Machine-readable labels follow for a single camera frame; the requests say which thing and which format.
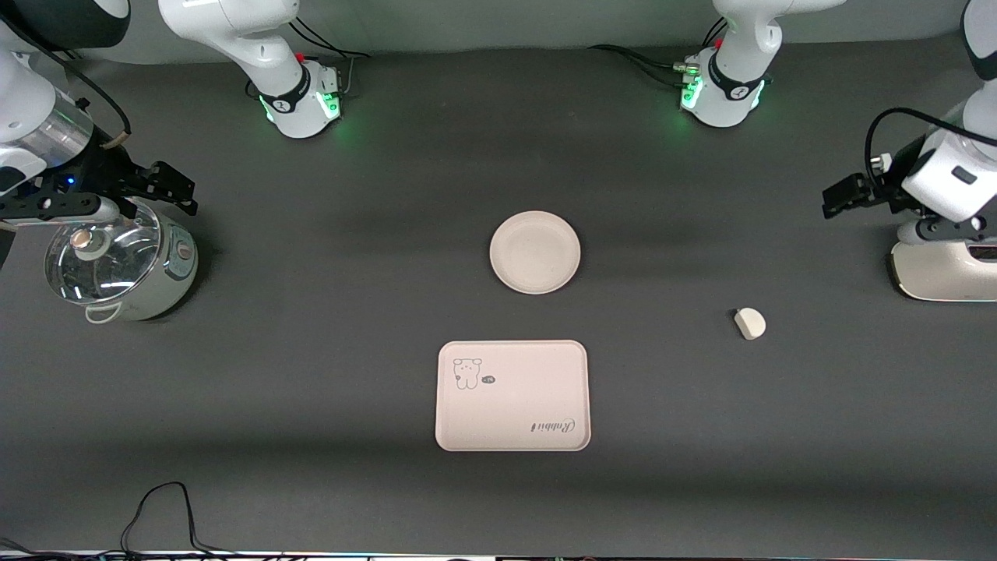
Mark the glass pot lid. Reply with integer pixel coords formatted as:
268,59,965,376
44,199,162,305

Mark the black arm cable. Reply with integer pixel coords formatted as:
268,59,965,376
0,16,133,149
865,107,974,192

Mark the white glossy appliance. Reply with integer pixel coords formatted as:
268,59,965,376
888,240,997,302

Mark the white steamed bun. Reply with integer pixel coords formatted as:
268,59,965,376
732,307,767,341

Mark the black base cable bundle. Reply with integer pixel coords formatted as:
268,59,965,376
290,17,372,98
587,19,730,88

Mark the round cream plate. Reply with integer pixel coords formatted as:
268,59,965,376
489,210,582,295

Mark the pale green electric pot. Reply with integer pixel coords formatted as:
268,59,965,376
44,196,200,324

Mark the thin black looped cable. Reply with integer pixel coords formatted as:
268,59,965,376
0,481,242,559

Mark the cream rectangular rabbit tray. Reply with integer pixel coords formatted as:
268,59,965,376
435,340,592,453

